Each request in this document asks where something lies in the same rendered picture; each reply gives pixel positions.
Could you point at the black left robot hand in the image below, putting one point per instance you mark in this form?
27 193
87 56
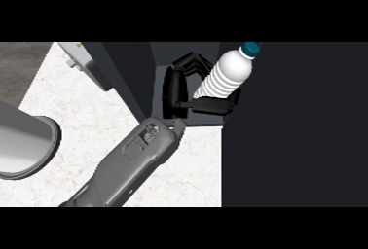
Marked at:
175 90

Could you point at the dark grey cabinet door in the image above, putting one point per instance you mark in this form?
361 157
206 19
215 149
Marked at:
297 129

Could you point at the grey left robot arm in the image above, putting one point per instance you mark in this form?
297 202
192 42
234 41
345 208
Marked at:
129 162

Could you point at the dark grey cabinet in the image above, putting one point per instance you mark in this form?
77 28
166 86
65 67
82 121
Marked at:
127 71

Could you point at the grey round metal pot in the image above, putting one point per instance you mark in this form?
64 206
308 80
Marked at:
21 146

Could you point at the pale grey appliance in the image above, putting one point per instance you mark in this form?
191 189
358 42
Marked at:
85 63

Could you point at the white water bottle teal cap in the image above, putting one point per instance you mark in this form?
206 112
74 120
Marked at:
229 73

